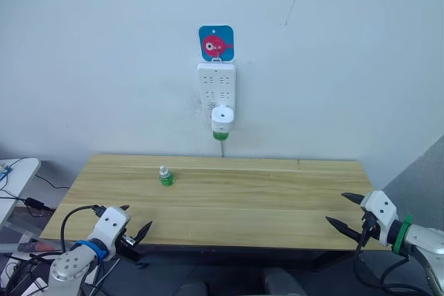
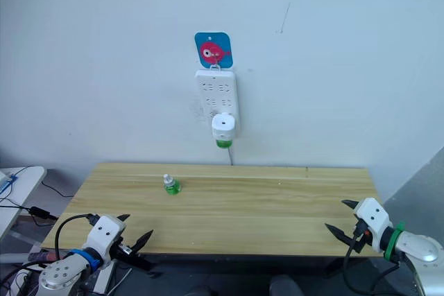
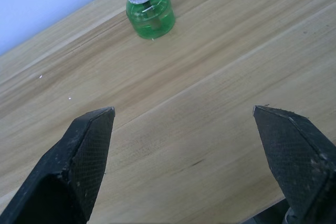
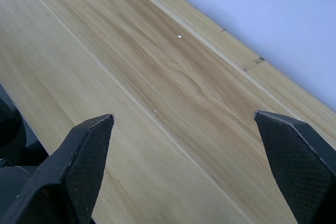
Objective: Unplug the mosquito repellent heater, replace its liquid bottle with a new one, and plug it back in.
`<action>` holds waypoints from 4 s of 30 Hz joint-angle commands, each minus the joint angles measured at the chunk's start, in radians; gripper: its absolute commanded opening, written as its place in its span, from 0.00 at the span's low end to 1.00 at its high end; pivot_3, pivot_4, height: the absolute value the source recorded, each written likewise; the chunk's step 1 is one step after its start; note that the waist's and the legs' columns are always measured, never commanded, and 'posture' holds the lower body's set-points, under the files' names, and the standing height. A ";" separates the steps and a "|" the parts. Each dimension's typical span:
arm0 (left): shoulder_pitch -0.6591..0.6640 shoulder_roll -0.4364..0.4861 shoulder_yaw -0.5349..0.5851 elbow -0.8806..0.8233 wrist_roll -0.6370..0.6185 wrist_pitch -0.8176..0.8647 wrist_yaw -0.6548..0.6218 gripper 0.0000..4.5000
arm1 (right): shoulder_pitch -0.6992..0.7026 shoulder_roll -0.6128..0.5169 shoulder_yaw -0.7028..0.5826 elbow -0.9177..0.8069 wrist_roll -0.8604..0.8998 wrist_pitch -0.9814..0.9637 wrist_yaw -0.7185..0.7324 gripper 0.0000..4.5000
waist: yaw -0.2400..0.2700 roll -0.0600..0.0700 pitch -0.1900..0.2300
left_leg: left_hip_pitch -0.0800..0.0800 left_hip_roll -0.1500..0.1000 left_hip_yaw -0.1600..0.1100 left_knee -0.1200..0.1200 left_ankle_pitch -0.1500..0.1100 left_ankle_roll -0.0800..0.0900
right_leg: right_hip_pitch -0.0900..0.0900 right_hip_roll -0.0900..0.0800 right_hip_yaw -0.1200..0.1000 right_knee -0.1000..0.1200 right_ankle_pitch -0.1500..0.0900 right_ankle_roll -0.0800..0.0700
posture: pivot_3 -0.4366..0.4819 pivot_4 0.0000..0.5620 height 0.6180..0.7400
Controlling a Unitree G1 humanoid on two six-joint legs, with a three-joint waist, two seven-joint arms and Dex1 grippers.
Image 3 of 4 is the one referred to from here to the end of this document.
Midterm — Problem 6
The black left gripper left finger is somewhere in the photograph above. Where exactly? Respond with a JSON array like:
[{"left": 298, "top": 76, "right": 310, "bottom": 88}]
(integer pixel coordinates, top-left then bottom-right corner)
[{"left": 0, "top": 106, "right": 116, "bottom": 224}]

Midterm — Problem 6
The green mosquito repellent liquid bottle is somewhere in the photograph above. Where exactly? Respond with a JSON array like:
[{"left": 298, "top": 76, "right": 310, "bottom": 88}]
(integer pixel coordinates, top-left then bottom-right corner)
[{"left": 120, "top": 0, "right": 176, "bottom": 39}]

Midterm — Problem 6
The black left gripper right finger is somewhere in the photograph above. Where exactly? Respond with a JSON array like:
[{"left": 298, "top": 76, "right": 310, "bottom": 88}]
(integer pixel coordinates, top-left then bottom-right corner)
[{"left": 252, "top": 105, "right": 336, "bottom": 224}]

